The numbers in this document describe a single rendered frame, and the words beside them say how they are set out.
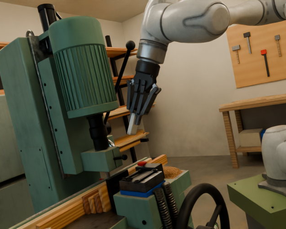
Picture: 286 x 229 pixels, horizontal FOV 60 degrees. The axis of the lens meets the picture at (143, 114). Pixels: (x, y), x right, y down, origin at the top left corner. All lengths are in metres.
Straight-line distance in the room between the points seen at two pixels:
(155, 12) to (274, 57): 3.28
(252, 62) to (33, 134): 3.41
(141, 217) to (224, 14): 0.55
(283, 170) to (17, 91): 1.12
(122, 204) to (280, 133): 0.75
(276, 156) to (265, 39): 2.90
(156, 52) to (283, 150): 0.70
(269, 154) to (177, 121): 3.43
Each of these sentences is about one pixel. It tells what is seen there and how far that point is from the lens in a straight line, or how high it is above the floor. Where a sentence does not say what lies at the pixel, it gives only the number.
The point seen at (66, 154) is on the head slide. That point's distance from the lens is 0.95.
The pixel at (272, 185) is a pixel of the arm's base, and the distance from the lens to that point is 1.29.
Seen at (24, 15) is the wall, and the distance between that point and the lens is 3.82.
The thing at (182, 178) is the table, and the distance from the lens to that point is 0.99.
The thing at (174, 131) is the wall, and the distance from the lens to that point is 4.63.
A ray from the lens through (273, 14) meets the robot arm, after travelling 1.16.
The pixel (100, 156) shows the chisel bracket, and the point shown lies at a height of 1.05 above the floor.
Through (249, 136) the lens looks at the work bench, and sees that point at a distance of 3.69.
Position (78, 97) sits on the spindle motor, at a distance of 0.81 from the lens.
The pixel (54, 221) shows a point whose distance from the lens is 0.80.
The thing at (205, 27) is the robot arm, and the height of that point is 1.35.
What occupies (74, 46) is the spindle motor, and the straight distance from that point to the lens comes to 0.82.
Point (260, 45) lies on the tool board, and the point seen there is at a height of 1.58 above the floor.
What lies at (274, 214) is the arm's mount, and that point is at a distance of 1.14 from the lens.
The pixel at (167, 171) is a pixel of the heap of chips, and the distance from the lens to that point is 0.99.
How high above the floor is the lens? 1.22
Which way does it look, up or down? 4 degrees down
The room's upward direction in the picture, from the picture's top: 12 degrees counter-clockwise
